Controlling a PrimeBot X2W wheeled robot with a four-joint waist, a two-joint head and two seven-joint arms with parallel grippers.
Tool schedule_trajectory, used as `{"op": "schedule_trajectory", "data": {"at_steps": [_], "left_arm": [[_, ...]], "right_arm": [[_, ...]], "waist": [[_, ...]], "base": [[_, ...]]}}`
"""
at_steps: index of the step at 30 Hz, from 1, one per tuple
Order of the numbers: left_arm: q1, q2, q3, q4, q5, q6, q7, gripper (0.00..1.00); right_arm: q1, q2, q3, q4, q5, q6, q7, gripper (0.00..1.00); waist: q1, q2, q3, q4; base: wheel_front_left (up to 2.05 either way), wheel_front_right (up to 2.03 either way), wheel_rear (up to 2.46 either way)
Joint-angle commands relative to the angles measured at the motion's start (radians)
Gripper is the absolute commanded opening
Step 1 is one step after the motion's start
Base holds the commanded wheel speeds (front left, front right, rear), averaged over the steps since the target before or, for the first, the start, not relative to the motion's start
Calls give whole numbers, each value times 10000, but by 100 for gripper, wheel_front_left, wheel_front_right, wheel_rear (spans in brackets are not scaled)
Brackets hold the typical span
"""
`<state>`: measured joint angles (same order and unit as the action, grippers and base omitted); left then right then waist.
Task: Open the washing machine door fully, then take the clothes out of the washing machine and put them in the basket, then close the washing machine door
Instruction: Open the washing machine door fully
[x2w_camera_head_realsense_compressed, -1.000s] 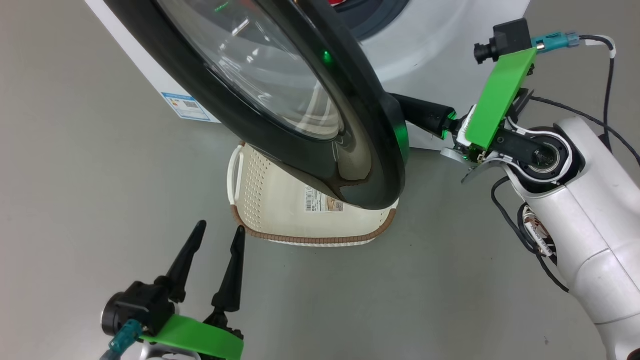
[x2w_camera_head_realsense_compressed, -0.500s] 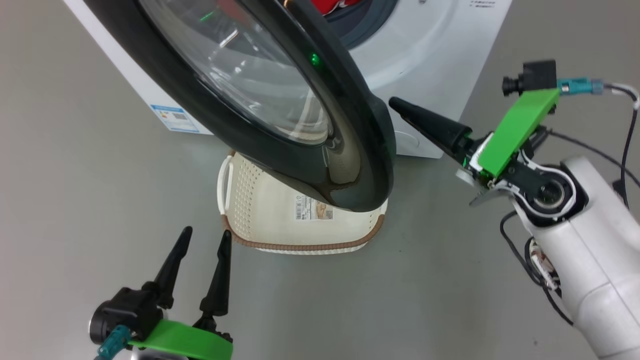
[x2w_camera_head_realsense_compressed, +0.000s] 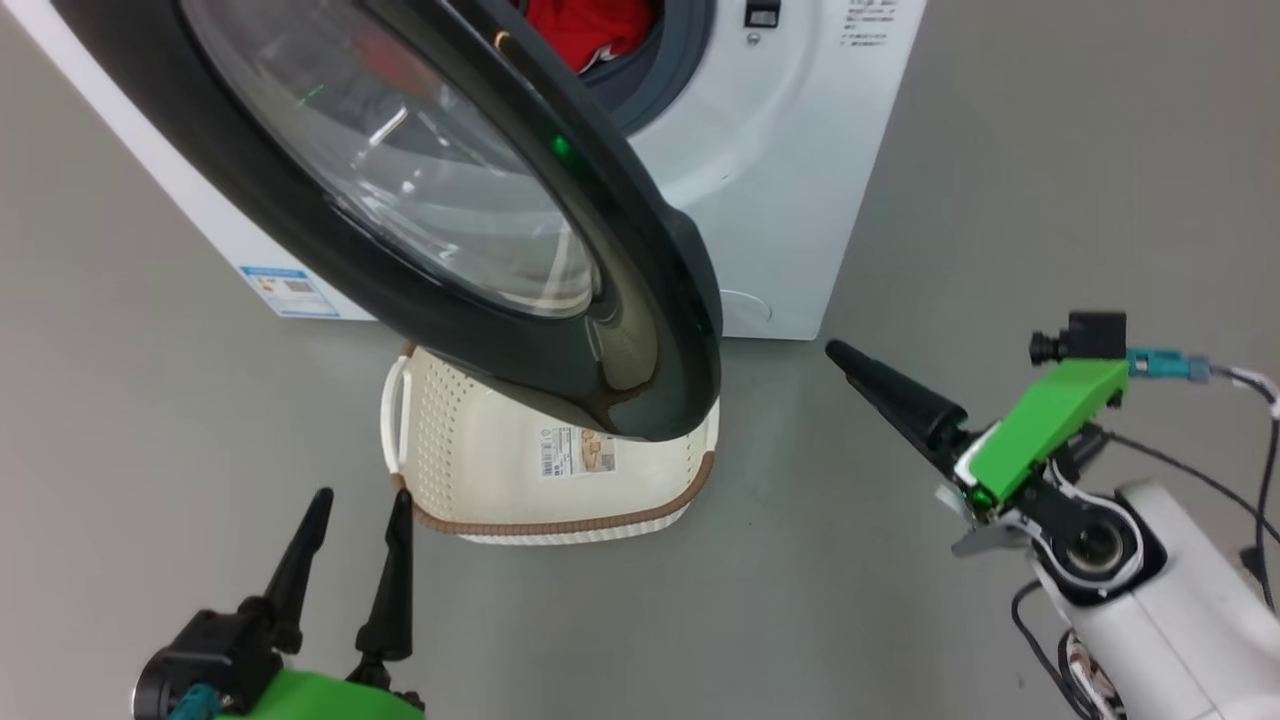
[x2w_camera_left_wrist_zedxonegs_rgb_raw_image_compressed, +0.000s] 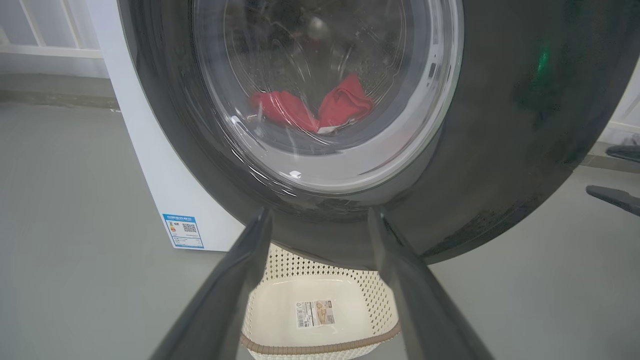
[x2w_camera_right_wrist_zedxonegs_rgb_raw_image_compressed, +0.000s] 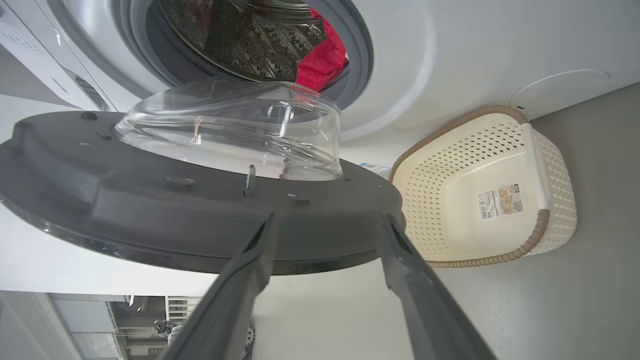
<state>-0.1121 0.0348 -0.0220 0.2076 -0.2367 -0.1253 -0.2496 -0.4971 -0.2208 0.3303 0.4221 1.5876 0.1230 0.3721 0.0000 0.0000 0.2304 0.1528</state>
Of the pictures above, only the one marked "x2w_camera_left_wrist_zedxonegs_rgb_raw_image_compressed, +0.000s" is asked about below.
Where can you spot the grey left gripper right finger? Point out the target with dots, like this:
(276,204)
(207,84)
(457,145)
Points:
(420,310)

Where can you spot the white front-load washing machine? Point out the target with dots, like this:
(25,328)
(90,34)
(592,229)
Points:
(150,150)

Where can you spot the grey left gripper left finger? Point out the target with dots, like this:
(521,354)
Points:
(220,300)

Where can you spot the dark round washing machine door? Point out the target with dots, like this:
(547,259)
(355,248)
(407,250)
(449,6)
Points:
(500,150)

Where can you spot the cream perforated laundry basket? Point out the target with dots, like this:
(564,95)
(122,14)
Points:
(280,310)

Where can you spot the white window railing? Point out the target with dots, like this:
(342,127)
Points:
(50,51)

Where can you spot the paper product label sticker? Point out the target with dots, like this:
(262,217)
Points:
(315,314)

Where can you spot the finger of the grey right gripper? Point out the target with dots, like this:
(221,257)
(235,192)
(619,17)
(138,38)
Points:
(617,199)
(625,152)

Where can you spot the blue energy label sticker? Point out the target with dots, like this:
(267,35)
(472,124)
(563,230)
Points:
(182,231)

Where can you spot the steel perforated washer drum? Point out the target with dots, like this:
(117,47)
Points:
(360,50)

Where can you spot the red white sports shirt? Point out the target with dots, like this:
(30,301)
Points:
(345,102)

